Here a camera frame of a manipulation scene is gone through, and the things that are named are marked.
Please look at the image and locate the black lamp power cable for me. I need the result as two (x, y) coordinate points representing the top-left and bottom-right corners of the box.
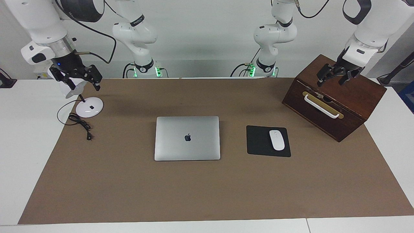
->
(57, 100), (93, 141)

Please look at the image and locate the white box handle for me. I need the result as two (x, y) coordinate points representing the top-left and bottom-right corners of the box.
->
(304, 94), (340, 119)

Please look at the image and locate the black stand leg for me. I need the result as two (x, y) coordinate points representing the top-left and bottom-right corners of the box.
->
(377, 52), (414, 85)

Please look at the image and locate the black mouse pad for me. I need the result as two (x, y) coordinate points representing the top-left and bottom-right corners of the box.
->
(246, 125), (291, 158)

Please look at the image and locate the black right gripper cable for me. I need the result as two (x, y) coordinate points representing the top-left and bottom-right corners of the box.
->
(55, 0), (117, 64)

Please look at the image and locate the black arm base cable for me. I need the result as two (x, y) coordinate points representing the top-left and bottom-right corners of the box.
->
(122, 62), (135, 78)
(230, 63), (251, 77)

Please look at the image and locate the white desk lamp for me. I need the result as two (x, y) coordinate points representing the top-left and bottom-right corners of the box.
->
(48, 65), (104, 118)

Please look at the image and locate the blue crate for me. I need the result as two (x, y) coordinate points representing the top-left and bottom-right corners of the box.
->
(398, 81), (414, 114)

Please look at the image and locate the silver apple laptop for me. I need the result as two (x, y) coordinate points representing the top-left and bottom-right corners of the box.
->
(154, 116), (221, 161)

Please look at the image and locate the brown table mat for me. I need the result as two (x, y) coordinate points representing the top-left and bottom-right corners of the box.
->
(18, 78), (414, 225)

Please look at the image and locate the black clamp base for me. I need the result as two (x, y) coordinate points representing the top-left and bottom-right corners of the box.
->
(0, 69), (17, 88)

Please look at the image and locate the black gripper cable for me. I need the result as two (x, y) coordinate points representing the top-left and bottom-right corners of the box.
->
(55, 0), (117, 64)
(295, 0), (331, 19)

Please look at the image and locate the dark brown wooden box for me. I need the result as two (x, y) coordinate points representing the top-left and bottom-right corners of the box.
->
(282, 54), (387, 143)

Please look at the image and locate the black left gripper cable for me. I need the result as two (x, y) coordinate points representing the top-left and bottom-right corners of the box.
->
(295, 0), (331, 19)

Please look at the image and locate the white computer mouse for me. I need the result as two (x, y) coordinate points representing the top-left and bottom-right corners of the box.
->
(269, 130), (285, 151)

